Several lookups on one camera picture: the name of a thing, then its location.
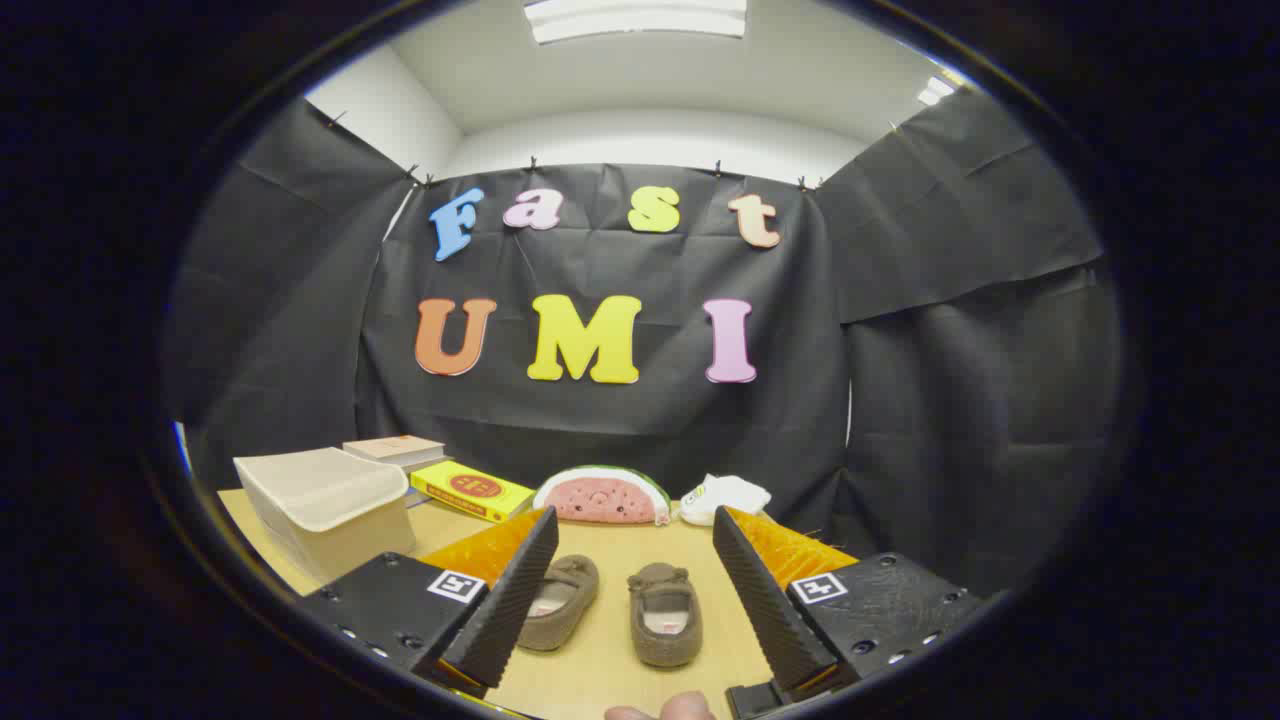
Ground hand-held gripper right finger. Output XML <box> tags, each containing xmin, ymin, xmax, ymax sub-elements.
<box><xmin>712</xmin><ymin>505</ymin><xmax>987</xmax><ymax>720</ymax></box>

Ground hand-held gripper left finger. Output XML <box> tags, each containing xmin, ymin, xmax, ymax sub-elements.
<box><xmin>300</xmin><ymin>506</ymin><xmax>560</xmax><ymax>701</ymax></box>

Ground brown fuzzy shoe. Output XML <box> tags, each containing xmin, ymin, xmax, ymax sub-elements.
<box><xmin>628</xmin><ymin>562</ymin><xmax>704</xmax><ymax>669</ymax></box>
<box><xmin>517</xmin><ymin>554</ymin><xmax>601</xmax><ymax>653</ymax></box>

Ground cream plastic storage box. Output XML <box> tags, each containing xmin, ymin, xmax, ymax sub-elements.
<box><xmin>233</xmin><ymin>447</ymin><xmax>418</xmax><ymax>586</ymax></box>

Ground white plush toy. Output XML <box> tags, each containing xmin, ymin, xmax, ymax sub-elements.
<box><xmin>679</xmin><ymin>473</ymin><xmax>773</xmax><ymax>528</ymax></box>

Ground yellow book with red circle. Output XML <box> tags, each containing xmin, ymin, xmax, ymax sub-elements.
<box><xmin>409</xmin><ymin>459</ymin><xmax>537</xmax><ymax>525</ymax></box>

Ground watermelon slice plush toy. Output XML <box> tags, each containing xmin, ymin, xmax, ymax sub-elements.
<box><xmin>532</xmin><ymin>465</ymin><xmax>673</xmax><ymax>527</ymax></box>

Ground beige cover book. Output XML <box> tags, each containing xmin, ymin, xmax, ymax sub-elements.
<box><xmin>342</xmin><ymin>434</ymin><xmax>449</xmax><ymax>468</ymax></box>

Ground large ceiling light panel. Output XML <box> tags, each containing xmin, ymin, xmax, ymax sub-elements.
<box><xmin>523</xmin><ymin>0</ymin><xmax>749</xmax><ymax>46</ymax></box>

